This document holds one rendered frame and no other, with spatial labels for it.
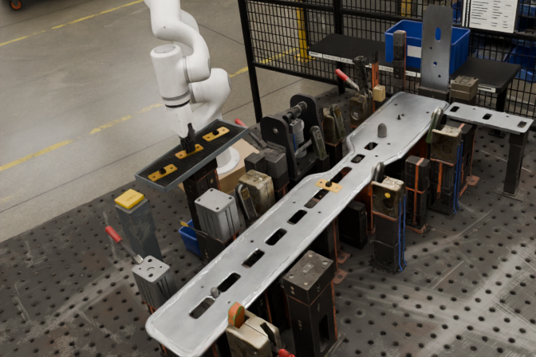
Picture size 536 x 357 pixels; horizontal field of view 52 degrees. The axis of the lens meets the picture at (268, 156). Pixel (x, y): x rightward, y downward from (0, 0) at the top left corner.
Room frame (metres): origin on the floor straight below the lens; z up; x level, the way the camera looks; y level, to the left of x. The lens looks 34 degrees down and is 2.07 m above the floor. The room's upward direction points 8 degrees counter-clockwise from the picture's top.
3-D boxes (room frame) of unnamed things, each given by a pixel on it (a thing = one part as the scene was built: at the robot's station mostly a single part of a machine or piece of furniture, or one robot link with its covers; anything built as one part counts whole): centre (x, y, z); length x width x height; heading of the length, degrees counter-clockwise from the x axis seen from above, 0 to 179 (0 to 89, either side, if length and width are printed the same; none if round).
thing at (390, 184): (1.31, -0.35, 0.87); 0.12 x 0.09 x 0.35; 47
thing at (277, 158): (1.50, -0.01, 0.89); 0.13 x 0.11 x 0.38; 47
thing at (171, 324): (1.37, -0.17, 1.00); 1.38 x 0.22 x 0.02; 137
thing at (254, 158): (1.47, 0.04, 0.90); 0.05 x 0.05 x 0.40; 47
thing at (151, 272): (1.07, 0.35, 0.88); 0.11 x 0.10 x 0.36; 47
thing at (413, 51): (2.12, -0.72, 1.09); 0.30 x 0.17 x 0.13; 46
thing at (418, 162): (1.47, -0.49, 0.84); 0.11 x 0.08 x 0.29; 47
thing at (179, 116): (1.46, 0.24, 1.29); 0.10 x 0.07 x 0.11; 31
